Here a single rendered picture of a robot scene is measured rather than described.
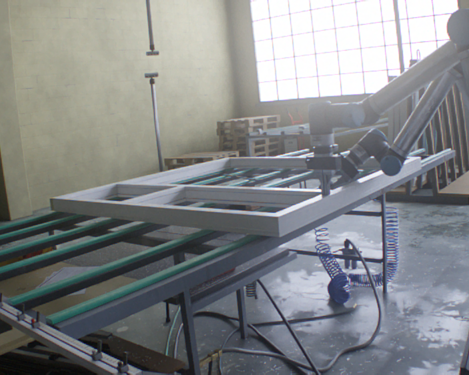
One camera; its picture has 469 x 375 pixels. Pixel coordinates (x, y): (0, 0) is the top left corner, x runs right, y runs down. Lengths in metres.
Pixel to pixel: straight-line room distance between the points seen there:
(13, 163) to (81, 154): 1.59
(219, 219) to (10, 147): 6.27
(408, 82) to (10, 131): 6.73
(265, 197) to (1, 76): 6.19
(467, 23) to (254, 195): 1.21
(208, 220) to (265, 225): 0.26
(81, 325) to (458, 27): 1.34
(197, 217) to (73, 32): 7.51
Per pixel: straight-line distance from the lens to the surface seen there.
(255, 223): 1.73
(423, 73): 1.82
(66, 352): 1.10
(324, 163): 1.93
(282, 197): 2.16
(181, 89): 10.67
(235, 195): 2.32
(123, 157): 9.55
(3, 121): 7.86
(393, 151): 2.18
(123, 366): 0.96
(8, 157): 7.87
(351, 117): 1.82
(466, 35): 1.58
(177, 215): 1.99
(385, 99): 1.89
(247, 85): 11.91
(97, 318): 1.27
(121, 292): 1.34
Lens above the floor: 1.31
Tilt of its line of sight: 10 degrees down
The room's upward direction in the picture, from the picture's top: 6 degrees counter-clockwise
